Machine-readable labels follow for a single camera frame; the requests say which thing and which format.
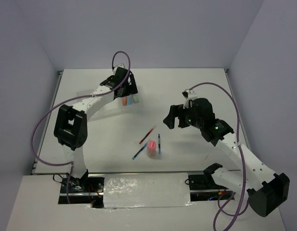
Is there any dark blue pen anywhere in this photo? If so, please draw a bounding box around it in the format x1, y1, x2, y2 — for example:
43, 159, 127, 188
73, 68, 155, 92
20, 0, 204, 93
158, 133, 161, 154

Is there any pink-lidded small bottle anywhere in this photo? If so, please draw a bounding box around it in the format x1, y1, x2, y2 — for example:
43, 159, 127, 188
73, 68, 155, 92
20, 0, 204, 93
147, 141, 157, 158

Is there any white three-compartment tray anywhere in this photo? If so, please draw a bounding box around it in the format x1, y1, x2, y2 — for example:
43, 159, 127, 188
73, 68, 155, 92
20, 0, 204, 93
75, 89, 143, 121

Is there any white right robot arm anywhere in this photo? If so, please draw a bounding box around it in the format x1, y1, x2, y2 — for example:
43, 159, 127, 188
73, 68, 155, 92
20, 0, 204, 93
163, 98, 290, 217

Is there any silver foil cover panel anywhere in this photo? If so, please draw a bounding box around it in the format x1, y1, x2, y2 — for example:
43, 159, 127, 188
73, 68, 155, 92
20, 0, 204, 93
103, 173, 192, 208

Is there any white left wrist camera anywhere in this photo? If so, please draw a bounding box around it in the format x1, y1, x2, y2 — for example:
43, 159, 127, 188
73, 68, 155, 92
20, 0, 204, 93
112, 64, 125, 74

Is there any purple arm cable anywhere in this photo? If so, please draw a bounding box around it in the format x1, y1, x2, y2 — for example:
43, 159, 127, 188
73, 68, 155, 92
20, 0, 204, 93
186, 82, 250, 231
30, 51, 132, 204

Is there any red pen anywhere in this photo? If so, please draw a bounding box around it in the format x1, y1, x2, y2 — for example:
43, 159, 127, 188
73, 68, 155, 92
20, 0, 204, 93
139, 125, 156, 144

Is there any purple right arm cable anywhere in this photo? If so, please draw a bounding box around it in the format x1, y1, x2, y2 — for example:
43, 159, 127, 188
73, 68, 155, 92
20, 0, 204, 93
186, 82, 250, 231

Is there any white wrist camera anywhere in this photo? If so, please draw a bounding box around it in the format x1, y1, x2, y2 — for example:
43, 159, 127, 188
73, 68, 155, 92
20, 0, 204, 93
112, 64, 125, 74
182, 89, 198, 109

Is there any light blue pen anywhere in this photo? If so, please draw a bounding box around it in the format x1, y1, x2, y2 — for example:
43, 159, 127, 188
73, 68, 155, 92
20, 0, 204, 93
132, 143, 147, 160

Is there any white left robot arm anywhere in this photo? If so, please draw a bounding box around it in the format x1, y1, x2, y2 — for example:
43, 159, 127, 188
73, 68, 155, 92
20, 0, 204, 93
54, 66, 138, 192

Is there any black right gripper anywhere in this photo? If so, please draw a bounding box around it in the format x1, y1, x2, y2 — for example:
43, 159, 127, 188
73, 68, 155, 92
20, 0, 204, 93
163, 103, 203, 129

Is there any green highlighter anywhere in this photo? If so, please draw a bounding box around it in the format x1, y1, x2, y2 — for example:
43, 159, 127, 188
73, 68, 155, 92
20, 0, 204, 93
133, 95, 139, 103

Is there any orange highlighter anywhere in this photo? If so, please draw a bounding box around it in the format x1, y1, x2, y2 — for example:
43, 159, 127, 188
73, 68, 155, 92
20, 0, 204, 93
122, 97, 127, 106

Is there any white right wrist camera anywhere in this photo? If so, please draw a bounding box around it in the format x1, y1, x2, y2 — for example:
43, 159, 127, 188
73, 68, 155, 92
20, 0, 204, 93
182, 89, 198, 109

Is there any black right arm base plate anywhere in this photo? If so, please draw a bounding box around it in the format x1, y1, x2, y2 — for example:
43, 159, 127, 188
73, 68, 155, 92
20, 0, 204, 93
185, 174, 228, 191

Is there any blue highlighter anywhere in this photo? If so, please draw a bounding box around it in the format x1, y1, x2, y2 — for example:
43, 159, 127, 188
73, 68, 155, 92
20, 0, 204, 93
126, 96, 131, 105

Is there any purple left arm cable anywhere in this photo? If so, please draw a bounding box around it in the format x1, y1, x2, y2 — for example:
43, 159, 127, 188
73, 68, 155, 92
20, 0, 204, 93
30, 51, 132, 204

